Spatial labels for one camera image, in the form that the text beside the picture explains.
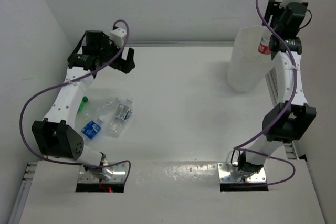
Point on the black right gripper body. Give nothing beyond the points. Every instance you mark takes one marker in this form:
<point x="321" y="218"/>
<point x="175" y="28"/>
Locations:
<point x="273" y="8"/>

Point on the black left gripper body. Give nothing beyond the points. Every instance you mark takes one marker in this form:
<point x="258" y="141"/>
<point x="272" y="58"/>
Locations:
<point x="118" y="63"/>

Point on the red label clear bottle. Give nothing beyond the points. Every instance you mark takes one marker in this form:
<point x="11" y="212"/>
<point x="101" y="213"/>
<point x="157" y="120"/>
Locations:
<point x="263" y="47"/>

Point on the blue white label clear bottle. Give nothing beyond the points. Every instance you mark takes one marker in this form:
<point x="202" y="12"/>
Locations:
<point x="120" y="118"/>

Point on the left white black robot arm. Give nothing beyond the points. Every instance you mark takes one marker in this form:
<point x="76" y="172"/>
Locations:
<point x="55" y="134"/>

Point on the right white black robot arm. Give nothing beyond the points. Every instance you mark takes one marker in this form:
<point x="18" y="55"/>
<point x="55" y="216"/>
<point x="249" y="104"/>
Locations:
<point x="291" y="116"/>

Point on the white translucent plastic bin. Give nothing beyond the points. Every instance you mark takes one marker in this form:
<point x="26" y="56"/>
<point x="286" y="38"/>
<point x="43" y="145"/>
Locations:
<point x="247" y="66"/>

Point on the blue label small bottle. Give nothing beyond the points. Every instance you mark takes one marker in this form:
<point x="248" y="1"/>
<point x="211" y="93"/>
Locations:
<point x="93" y="127"/>

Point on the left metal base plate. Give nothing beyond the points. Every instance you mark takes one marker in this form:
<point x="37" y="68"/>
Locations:
<point x="112" y="175"/>

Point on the metal base plate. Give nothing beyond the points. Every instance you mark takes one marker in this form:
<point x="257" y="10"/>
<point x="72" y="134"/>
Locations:
<point x="229" y="174"/>
<point x="112" y="175"/>

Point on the aluminium frame rail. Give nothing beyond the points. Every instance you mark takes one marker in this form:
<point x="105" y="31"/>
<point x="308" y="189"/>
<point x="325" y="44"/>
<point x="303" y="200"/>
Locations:
<point x="26" y="184"/>

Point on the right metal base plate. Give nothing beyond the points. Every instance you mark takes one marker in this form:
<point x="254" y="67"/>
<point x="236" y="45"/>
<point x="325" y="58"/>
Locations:
<point x="229" y="174"/>

